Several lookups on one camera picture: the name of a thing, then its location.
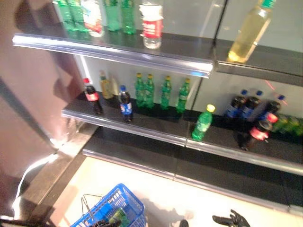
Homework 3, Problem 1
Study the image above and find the white black shelving unit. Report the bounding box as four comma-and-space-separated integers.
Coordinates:
0, 212, 48, 227

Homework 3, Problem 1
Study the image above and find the water bottle blue red label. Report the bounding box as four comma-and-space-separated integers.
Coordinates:
81, 0, 105, 38

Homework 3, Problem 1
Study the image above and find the green plastic bottle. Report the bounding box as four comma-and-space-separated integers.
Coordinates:
120, 0, 137, 35
52, 0, 71, 33
103, 0, 122, 32
67, 0, 86, 34

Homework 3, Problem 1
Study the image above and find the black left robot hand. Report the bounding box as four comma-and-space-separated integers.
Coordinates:
91, 219, 114, 227

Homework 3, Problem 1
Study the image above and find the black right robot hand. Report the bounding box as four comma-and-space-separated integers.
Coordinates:
212, 209, 251, 227

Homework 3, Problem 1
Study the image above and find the blue plastic shopping basket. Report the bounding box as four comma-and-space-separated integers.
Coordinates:
70, 183, 145, 227

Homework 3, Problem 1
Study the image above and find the small yellow tea bottle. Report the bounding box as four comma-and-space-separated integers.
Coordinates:
98, 70, 115, 99

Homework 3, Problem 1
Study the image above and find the grey metal pole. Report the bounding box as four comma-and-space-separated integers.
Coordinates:
0, 75, 60, 152

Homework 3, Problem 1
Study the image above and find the cola bottle red cap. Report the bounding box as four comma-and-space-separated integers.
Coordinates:
82, 78, 104, 115
240, 113, 279, 151

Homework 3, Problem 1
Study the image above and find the large yellow tea bottle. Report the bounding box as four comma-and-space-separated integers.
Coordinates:
227, 0, 276, 63

